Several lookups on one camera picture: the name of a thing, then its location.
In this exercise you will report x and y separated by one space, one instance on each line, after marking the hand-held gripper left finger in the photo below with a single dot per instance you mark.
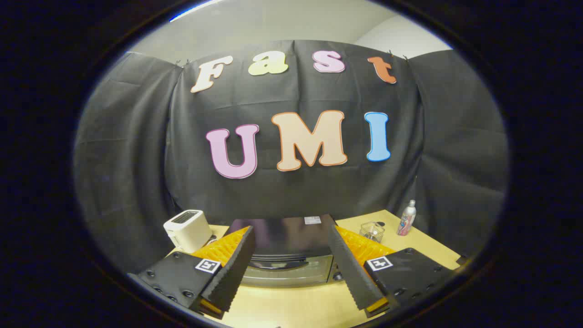
237 269

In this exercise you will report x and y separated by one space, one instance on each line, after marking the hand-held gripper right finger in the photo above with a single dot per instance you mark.
350 269

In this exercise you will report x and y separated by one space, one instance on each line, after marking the black toaster oven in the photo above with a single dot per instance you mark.
291 237

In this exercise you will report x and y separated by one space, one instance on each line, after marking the white bread toaster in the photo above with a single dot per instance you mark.
187 230

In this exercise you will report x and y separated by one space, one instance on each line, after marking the clear glass container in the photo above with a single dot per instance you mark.
372 232

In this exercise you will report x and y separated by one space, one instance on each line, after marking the pink label drink bottle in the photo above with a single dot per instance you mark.
406 221

